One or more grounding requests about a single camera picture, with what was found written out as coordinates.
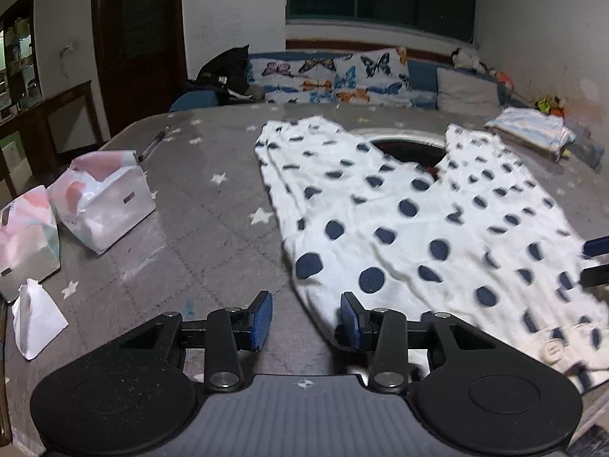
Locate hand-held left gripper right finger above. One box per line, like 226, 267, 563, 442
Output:
335, 291, 496, 393

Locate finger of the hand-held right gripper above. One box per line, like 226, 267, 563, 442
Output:
583, 235, 609, 259
579, 265, 609, 289

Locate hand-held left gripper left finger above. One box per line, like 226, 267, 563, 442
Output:
119, 290, 274, 393

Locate white polka dot pants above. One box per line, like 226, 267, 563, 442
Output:
253, 115, 609, 386

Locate folded light blue clothes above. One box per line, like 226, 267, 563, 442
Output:
484, 107, 576, 155

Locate green orange toy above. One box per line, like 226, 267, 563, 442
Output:
533, 96, 567, 117

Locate round built-in induction cooker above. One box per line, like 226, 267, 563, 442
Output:
357, 128, 448, 172

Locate pink white tissue pack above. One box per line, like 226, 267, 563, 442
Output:
0, 185, 62, 303
48, 149, 157, 254

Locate grey pillow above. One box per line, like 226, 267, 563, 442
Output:
435, 67, 500, 116

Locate black pen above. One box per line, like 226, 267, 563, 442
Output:
137, 126, 171, 160

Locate white plush toy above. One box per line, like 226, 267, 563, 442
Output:
451, 48, 491, 73

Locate blue sofa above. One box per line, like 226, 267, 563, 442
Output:
169, 50, 534, 112

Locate butterfly print cushion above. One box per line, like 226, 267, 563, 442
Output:
247, 48, 412, 108

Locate black jacket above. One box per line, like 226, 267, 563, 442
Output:
183, 45, 253, 105

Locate dark wooden desk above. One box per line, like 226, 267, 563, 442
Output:
0, 81, 103, 210

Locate white box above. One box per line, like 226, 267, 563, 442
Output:
0, 136, 22, 182

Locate dark wooden door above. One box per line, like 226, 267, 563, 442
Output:
91, 0, 188, 139

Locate glass shelf cabinet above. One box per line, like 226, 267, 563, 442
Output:
0, 0, 39, 115

